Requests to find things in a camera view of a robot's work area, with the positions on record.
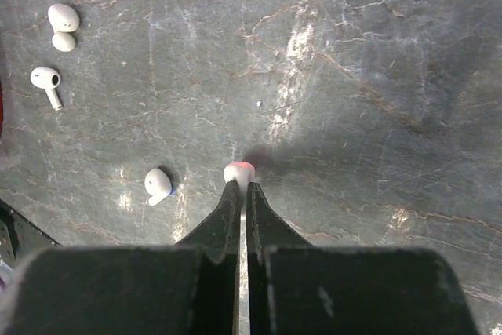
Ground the white curled earbud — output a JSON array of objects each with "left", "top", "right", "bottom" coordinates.
[{"left": 47, "top": 3, "right": 80, "bottom": 53}]

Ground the white hooked earbud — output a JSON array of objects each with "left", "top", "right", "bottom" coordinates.
[{"left": 223, "top": 161, "right": 256, "bottom": 195}]

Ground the dark red round tray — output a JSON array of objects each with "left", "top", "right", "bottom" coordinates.
[{"left": 0, "top": 42, "right": 8, "bottom": 135}]

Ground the white stemmed earbud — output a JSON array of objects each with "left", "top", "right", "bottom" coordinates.
[{"left": 30, "top": 67, "right": 63, "bottom": 111}]

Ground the white bean earbud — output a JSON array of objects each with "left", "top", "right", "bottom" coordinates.
[{"left": 144, "top": 168, "right": 173, "bottom": 206}]

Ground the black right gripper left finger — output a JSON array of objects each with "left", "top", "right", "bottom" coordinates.
[{"left": 1, "top": 181, "right": 242, "bottom": 334}]

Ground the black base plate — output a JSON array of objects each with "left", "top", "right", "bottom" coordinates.
[{"left": 0, "top": 201, "right": 59, "bottom": 268}]

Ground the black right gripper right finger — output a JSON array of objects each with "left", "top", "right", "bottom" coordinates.
[{"left": 246, "top": 183, "right": 478, "bottom": 334}]

